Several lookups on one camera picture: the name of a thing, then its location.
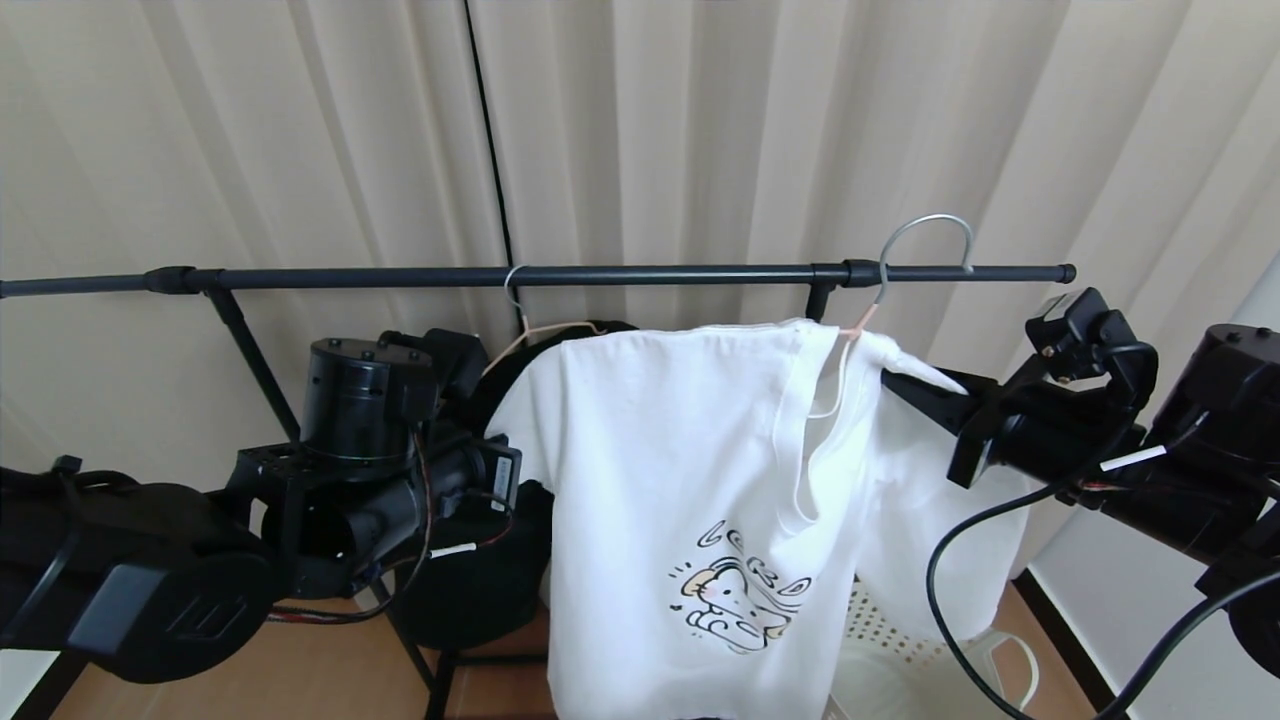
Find black clothes rack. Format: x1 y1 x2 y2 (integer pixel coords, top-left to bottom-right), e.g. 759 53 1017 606
0 260 1077 720

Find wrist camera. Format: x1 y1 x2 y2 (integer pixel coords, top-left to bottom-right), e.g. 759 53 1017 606
385 327 493 406
1027 287 1161 403

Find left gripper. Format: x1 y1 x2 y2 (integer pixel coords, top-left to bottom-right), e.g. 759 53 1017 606
463 436 524 512

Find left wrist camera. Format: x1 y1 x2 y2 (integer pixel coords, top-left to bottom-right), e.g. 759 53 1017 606
385 327 493 406

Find black shorts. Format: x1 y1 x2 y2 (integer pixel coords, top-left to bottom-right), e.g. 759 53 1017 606
388 320 641 653

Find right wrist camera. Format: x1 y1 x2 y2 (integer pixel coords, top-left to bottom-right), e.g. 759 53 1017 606
1027 287 1161 403

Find white garment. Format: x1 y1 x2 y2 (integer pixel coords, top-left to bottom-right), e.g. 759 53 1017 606
484 318 1033 720

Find white laundry basket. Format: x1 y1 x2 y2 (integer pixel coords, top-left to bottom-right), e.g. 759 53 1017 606
828 578 1041 720

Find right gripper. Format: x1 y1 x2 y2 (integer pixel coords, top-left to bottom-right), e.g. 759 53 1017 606
945 378 1143 492

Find pink clothes hanger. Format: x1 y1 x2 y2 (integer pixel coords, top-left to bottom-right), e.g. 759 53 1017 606
838 212 977 343
483 264 606 377

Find beige curtain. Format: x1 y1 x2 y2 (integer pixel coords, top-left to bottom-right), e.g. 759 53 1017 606
0 0 1280 601

